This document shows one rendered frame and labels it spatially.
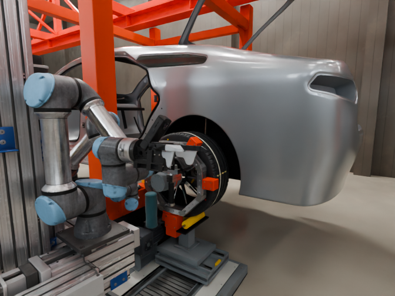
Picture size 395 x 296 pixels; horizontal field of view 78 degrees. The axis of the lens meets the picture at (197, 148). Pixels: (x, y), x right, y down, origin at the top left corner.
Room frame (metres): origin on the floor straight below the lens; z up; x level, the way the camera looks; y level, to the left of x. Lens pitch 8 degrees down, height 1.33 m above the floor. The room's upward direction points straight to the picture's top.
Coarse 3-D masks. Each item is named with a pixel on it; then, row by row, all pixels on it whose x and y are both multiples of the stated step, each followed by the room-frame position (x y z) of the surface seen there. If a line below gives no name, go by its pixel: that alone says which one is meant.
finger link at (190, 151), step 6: (180, 144) 0.73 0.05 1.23; (186, 150) 0.72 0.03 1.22; (192, 150) 0.71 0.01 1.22; (198, 150) 0.71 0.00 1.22; (204, 150) 0.71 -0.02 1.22; (180, 156) 0.71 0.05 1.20; (186, 156) 0.72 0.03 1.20; (192, 156) 0.72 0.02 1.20; (186, 162) 0.72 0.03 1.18; (192, 162) 0.72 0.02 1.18
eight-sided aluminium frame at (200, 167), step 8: (184, 144) 1.67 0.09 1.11; (200, 160) 1.65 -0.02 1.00; (200, 168) 1.60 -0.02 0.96; (200, 176) 1.60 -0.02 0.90; (200, 184) 1.60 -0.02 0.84; (200, 192) 1.60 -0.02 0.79; (160, 200) 1.85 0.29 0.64; (200, 200) 1.60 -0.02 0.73; (160, 208) 1.79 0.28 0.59; (168, 208) 1.75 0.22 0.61; (176, 208) 1.73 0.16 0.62; (184, 208) 1.67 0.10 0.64; (192, 208) 1.68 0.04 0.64
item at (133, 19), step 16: (48, 0) 7.21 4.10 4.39; (64, 0) 6.80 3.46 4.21; (112, 0) 4.88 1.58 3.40; (160, 0) 5.02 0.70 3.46; (176, 0) 4.42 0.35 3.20; (192, 0) 4.31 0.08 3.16; (240, 0) 3.88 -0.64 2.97; (256, 0) 3.88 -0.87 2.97; (128, 16) 5.10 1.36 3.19; (144, 16) 4.95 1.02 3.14; (160, 16) 4.73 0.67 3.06; (176, 16) 4.50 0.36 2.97; (32, 32) 6.46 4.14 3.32; (64, 32) 6.83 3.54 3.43; (32, 48) 7.33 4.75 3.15; (48, 48) 6.64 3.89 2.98; (64, 48) 6.62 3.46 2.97
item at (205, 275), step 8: (216, 248) 1.95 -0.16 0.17; (160, 256) 1.87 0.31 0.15; (168, 256) 1.85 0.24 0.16; (208, 256) 1.87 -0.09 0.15; (216, 256) 1.84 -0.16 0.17; (224, 256) 1.83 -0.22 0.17; (160, 264) 1.83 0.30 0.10; (168, 264) 1.78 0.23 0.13; (176, 264) 1.74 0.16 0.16; (184, 264) 1.76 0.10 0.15; (200, 264) 1.71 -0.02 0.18; (208, 264) 1.76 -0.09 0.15; (216, 264) 1.71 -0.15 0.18; (224, 264) 1.82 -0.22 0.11; (176, 272) 1.74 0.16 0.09; (184, 272) 1.70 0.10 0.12; (192, 272) 1.66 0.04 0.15; (200, 272) 1.66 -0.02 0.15; (208, 272) 1.65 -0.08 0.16; (216, 272) 1.71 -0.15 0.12; (200, 280) 1.62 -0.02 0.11; (208, 280) 1.60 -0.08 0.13
